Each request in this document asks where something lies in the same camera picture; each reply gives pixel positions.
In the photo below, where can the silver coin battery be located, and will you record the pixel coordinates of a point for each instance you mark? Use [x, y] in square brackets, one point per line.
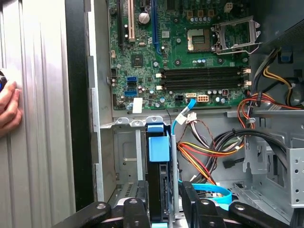
[144, 18]

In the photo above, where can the grey power supply unit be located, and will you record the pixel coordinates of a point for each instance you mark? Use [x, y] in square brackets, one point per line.
[280, 14]

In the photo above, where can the metal socket cover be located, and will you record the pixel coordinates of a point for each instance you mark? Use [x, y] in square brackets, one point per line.
[237, 22]

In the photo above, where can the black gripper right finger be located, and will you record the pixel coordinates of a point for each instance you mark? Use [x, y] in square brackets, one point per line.
[209, 216]

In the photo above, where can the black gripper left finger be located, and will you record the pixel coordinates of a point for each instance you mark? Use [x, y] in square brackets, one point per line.
[136, 213]

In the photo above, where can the black expansion slot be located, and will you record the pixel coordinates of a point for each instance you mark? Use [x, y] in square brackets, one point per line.
[120, 23]

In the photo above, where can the green motherboard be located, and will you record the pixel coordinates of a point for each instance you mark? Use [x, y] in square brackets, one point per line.
[147, 66]

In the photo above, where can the black RAM slot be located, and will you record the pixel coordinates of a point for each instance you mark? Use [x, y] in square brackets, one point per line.
[204, 70]
[204, 87]
[204, 75]
[204, 82]

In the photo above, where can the black square chip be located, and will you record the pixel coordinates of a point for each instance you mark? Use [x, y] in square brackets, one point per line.
[137, 60]

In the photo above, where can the beige expansion slot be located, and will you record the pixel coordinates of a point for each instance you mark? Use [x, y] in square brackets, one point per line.
[131, 21]

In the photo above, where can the white paper tag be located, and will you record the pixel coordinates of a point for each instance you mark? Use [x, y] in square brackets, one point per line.
[137, 105]

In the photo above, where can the blue expansion slot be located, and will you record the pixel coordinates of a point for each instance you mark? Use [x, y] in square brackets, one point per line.
[154, 23]

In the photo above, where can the open black PC case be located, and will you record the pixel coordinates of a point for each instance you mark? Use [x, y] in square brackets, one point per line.
[78, 118]

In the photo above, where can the grey metal drive cage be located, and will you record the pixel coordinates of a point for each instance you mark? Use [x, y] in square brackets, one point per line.
[297, 178]

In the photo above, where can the hard disk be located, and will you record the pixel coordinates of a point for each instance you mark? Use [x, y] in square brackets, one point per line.
[159, 149]

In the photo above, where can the person's hand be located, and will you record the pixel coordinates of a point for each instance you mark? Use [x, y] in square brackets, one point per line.
[9, 107]

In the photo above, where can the metal disk bay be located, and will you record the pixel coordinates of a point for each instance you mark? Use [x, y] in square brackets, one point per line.
[128, 147]

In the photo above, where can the CPU socket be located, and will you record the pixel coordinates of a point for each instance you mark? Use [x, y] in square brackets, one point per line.
[198, 40]

